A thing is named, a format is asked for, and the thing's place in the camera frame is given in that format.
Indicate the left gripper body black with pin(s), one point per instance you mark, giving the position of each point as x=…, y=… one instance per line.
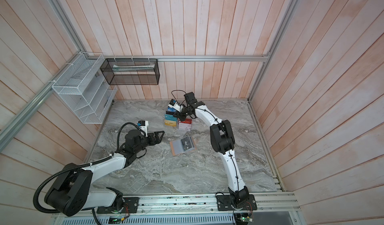
x=143, y=144

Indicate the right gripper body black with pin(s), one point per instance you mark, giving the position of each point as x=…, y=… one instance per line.
x=185, y=112

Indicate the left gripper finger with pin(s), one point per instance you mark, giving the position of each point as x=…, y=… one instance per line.
x=157, y=135
x=155, y=141

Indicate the dark card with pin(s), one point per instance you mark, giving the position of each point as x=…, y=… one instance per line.
x=187, y=143

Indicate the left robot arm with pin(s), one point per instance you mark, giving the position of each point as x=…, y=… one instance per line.
x=68, y=191

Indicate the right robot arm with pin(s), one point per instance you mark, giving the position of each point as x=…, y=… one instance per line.
x=222, y=141

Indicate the yellow VIP card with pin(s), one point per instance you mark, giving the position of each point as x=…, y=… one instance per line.
x=171, y=123

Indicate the red card on stand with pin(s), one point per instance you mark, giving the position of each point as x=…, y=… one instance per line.
x=186, y=121

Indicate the teal VIP card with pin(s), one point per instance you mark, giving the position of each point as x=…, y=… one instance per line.
x=170, y=117

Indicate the blue card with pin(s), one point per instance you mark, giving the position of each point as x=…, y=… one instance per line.
x=170, y=109

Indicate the white pink card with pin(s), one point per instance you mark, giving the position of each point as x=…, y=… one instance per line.
x=184, y=126

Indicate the black mesh basket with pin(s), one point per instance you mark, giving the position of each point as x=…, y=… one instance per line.
x=131, y=71

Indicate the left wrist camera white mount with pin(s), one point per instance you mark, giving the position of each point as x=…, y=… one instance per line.
x=143, y=126

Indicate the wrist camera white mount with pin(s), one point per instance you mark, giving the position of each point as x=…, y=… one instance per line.
x=143, y=126
x=175, y=106

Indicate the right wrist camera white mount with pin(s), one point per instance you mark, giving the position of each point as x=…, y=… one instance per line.
x=175, y=106

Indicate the horizontal aluminium wall rail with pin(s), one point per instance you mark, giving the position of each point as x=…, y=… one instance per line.
x=195, y=58

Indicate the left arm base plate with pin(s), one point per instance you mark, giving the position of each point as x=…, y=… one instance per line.
x=129, y=205

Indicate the white wire mesh shelf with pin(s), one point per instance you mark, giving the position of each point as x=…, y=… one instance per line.
x=84, y=89

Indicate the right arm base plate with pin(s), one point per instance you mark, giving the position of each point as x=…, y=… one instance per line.
x=227, y=203

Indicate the left aluminium wall rail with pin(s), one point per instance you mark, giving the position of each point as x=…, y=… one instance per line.
x=14, y=126

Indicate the aluminium front rail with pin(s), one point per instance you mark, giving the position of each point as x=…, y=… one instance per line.
x=177, y=204

